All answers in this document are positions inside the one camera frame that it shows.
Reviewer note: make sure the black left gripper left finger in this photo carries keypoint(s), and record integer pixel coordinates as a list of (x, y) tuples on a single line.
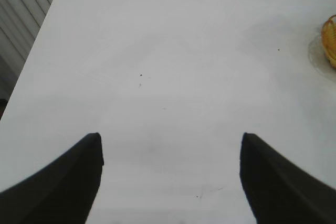
[(60, 190)]

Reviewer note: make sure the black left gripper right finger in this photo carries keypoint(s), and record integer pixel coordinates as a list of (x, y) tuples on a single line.
[(278, 190)]

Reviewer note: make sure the yellow woven wicker basket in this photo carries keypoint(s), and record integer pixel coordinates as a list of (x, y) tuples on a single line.
[(331, 43)]

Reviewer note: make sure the white ribbed panel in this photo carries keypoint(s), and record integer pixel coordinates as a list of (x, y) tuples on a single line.
[(18, 24)]

